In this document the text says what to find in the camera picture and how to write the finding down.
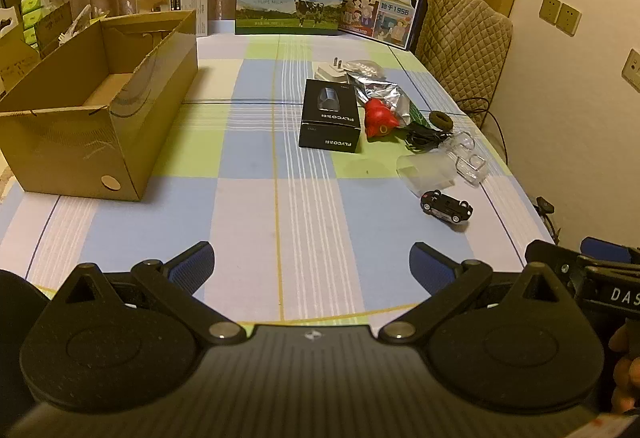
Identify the brown tissue carton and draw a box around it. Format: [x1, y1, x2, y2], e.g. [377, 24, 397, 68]
[0, 1, 73, 92]

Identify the red toy figure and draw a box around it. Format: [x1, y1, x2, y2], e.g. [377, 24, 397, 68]
[363, 97, 402, 140]

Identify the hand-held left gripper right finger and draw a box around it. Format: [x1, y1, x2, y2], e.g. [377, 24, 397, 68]
[377, 242, 581, 346]

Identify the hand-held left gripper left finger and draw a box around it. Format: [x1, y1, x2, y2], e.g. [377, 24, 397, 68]
[47, 241, 248, 346]

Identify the plastic-wrapped green tissue stack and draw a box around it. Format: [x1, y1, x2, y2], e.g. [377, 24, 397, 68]
[20, 0, 66, 44]

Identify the crumpled clear plastic wrap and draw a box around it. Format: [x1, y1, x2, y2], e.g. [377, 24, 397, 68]
[59, 3, 108, 44]

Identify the chair with quilted cover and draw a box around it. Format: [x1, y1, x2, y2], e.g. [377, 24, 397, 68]
[415, 0, 514, 126]

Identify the clear plastic case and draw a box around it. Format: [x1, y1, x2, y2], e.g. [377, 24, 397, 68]
[442, 131, 476, 159]
[455, 153, 488, 186]

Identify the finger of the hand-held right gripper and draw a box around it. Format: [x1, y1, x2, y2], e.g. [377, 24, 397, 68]
[524, 239, 601, 289]
[580, 237, 640, 269]

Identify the person's right hand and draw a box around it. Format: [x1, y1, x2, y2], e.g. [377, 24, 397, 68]
[607, 321, 640, 414]

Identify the brown cardboard box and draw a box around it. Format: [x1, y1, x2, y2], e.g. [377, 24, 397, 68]
[0, 10, 199, 202]

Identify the black product box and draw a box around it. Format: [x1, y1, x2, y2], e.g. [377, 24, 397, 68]
[299, 79, 362, 151]

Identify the silver foil bag green leaf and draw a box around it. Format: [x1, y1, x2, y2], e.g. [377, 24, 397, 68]
[347, 71, 431, 131]

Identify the black power cord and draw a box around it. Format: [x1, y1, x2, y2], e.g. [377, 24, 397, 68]
[460, 97, 507, 160]

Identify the white appliance box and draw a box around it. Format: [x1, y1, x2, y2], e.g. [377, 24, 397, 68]
[136, 0, 210, 38]

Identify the white wooden chair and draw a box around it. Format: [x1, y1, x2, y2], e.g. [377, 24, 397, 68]
[0, 7, 21, 42]

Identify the white charger plug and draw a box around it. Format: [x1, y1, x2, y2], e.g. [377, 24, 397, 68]
[312, 57, 357, 86]

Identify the black cable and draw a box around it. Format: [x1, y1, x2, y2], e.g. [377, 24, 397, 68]
[404, 125, 453, 154]

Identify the translucent plastic cup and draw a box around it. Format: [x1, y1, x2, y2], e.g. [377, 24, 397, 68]
[396, 153, 458, 196]

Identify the black toy car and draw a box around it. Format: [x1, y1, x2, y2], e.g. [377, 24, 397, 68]
[420, 189, 473, 224]

